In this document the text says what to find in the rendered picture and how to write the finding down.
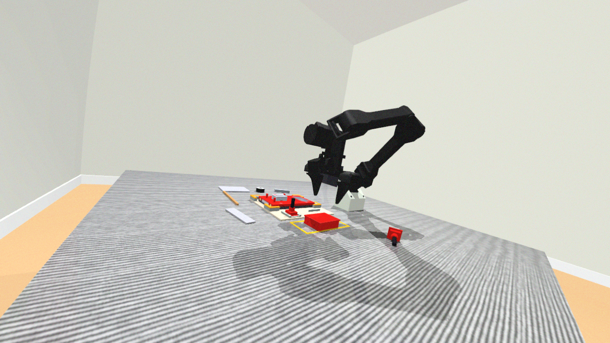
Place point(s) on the white flat rectangular sheet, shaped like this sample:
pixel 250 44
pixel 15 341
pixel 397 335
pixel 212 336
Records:
pixel 233 189

